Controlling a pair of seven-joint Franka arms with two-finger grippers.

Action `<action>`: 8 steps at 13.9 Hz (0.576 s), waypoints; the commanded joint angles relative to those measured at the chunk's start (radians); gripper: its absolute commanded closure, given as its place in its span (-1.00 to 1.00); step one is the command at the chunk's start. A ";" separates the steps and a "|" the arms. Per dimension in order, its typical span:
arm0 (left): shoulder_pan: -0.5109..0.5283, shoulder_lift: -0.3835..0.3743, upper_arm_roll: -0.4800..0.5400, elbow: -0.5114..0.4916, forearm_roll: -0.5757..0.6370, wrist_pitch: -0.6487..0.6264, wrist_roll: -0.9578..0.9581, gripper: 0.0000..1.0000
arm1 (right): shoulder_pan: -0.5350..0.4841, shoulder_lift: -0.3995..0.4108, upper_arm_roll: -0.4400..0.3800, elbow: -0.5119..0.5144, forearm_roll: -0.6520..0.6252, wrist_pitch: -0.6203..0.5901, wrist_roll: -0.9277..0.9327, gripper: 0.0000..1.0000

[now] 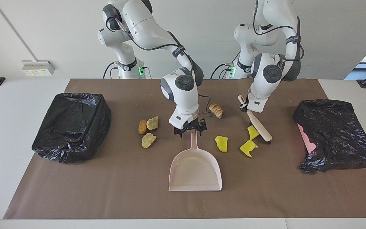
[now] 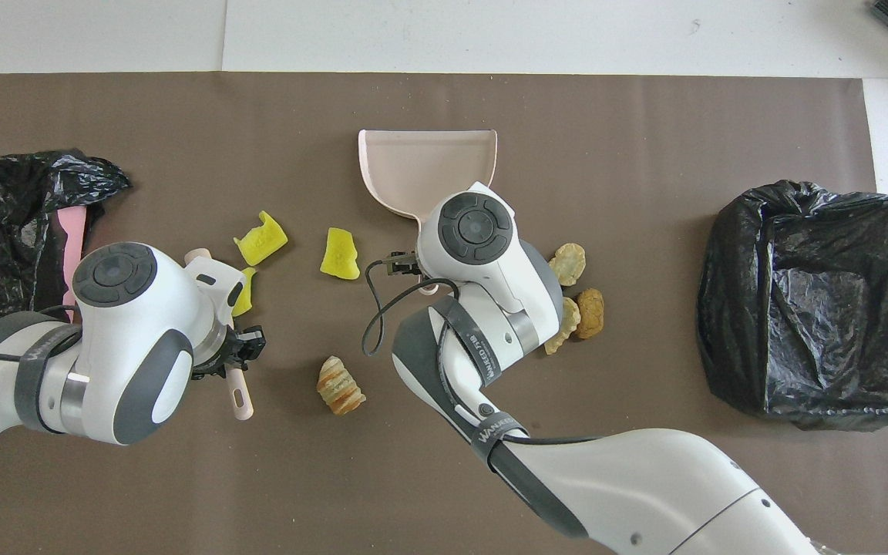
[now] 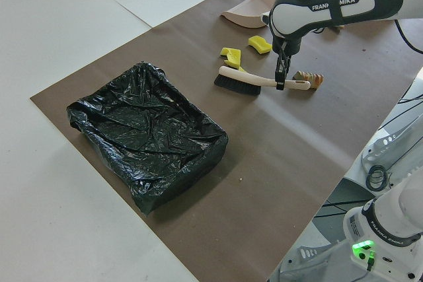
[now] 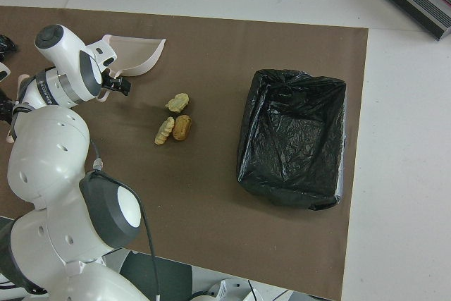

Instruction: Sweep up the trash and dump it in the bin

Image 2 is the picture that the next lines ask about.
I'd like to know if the striped croissant toy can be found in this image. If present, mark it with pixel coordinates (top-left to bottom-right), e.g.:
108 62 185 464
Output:
317 355 367 415

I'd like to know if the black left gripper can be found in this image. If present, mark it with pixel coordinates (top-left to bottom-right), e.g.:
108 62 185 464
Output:
196 327 267 380

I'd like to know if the brown nugget toy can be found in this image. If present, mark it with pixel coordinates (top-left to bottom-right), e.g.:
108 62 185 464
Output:
573 288 605 340

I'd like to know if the beige plastic dustpan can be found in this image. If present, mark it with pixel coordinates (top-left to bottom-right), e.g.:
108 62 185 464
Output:
358 129 498 296

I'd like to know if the pale green dumpling toy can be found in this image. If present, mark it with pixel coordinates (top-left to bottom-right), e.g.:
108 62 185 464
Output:
548 243 587 288
543 297 582 355

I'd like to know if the black bag lined bin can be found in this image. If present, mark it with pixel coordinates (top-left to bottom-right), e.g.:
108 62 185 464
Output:
695 180 888 432

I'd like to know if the beige hand brush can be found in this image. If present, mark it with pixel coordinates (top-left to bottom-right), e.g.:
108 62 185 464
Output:
184 247 254 422

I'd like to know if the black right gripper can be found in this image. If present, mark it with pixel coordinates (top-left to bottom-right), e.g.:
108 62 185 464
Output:
386 251 423 278

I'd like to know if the brown table mat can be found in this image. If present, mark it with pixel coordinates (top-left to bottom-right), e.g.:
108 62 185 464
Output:
0 72 888 555

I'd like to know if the notched yellow sponge piece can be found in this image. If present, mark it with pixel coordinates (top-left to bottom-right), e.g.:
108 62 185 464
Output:
234 210 289 267

